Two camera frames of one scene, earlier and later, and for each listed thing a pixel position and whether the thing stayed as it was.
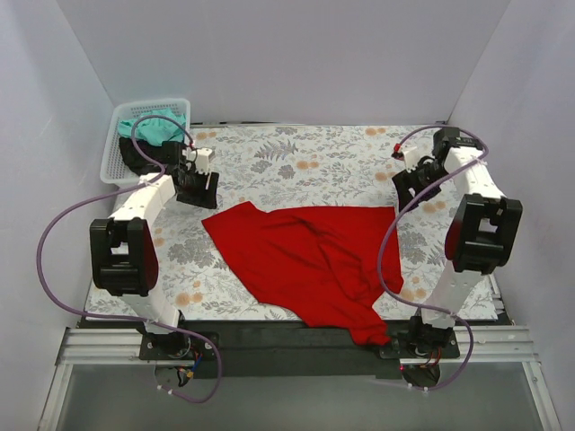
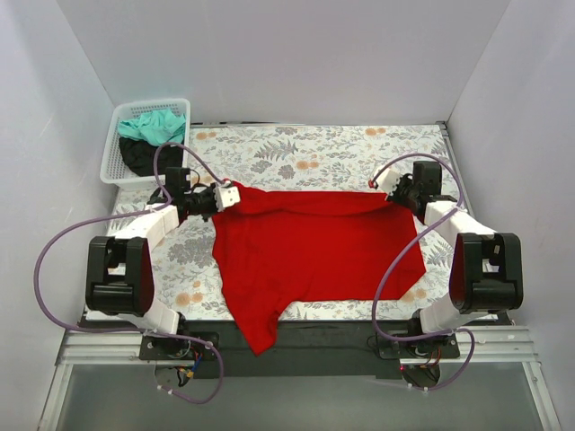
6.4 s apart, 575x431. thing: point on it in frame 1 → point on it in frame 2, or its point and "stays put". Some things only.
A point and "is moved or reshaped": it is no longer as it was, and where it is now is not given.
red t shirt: (327, 266) is moved or reshaped
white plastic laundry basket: (115, 167) stays put
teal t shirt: (155, 131) stays put
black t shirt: (167, 154) stays put
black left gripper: (198, 196) → (212, 199)
